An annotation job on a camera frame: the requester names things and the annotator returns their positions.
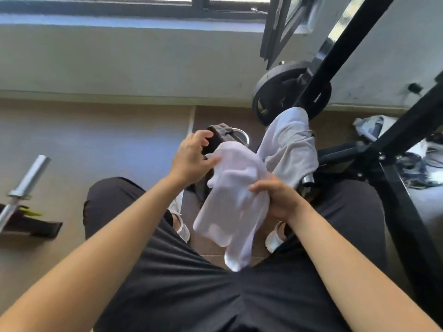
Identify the white right shoe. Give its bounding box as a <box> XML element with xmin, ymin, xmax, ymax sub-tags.
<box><xmin>264</xmin><ymin>221</ymin><xmax>288</xmax><ymax>254</ymax></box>

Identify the pale lavender towel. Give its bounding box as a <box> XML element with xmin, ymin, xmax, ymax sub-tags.
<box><xmin>257</xmin><ymin>107</ymin><xmax>311</xmax><ymax>175</ymax></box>

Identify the pile of cables and bags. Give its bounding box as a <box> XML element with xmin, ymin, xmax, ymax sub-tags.
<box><xmin>394</xmin><ymin>133</ymin><xmax>443</xmax><ymax>190</ymax></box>

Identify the black window frame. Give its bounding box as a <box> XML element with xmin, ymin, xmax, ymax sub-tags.
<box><xmin>0</xmin><ymin>0</ymin><xmax>270</xmax><ymax>21</ymax></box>

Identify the person's left forearm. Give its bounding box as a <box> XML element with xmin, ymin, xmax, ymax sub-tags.
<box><xmin>0</xmin><ymin>172</ymin><xmax>187</xmax><ymax>332</ymax></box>

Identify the pale floor divider strip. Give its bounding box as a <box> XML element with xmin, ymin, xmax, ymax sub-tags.
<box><xmin>186</xmin><ymin>106</ymin><xmax>197</xmax><ymax>135</ymax></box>

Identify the person's right forearm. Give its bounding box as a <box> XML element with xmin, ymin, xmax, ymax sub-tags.
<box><xmin>287</xmin><ymin>200</ymin><xmax>443</xmax><ymax>332</ymax></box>

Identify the white printed bag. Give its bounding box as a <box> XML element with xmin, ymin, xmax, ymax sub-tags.
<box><xmin>353</xmin><ymin>115</ymin><xmax>399</xmax><ymax>142</ymax></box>

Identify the yellow black squat rack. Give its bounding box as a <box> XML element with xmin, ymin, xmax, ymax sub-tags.
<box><xmin>0</xmin><ymin>203</ymin><xmax>64</xmax><ymax>239</ymax></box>

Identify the silver barbell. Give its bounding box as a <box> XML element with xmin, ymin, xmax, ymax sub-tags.
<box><xmin>0</xmin><ymin>154</ymin><xmax>52</xmax><ymax>236</ymax></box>

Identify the white left shoe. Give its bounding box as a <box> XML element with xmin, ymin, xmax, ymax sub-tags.
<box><xmin>168</xmin><ymin>190</ymin><xmax>191</xmax><ymax>243</ymax></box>

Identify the black weight machine frame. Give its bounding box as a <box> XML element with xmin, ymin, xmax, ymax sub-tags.
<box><xmin>294</xmin><ymin>0</ymin><xmax>443</xmax><ymax>322</ymax></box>

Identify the person's right hand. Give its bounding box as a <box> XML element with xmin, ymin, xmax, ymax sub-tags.
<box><xmin>247</xmin><ymin>173</ymin><xmax>305</xmax><ymax>224</ymax></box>

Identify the silver round ring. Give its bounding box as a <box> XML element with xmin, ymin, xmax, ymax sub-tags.
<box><xmin>232</xmin><ymin>127</ymin><xmax>250</xmax><ymax>146</ymax></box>

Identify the person's left hand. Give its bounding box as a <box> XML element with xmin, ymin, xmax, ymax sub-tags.
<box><xmin>168</xmin><ymin>129</ymin><xmax>222</xmax><ymax>187</ymax></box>

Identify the black weight plate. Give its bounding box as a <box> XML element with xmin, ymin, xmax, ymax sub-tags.
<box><xmin>251</xmin><ymin>60</ymin><xmax>332</xmax><ymax>127</ymax></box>

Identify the grey towel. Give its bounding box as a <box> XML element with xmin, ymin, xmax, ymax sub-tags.
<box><xmin>273</xmin><ymin>131</ymin><xmax>320</xmax><ymax>191</ymax></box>

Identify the black open window sash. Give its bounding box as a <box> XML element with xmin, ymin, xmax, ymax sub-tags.
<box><xmin>259</xmin><ymin>0</ymin><xmax>312</xmax><ymax>70</ymax></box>

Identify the grey backpack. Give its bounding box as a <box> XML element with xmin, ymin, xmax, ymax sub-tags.
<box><xmin>188</xmin><ymin>123</ymin><xmax>250</xmax><ymax>204</ymax></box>

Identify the white towel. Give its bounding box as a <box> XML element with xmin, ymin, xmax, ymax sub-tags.
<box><xmin>192</xmin><ymin>141</ymin><xmax>271</xmax><ymax>273</ymax></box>

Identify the white shoe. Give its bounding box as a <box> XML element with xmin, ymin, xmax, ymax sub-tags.
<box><xmin>168</xmin><ymin>190</ymin><xmax>191</xmax><ymax>243</ymax></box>
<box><xmin>264</xmin><ymin>221</ymin><xmax>288</xmax><ymax>254</ymax></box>

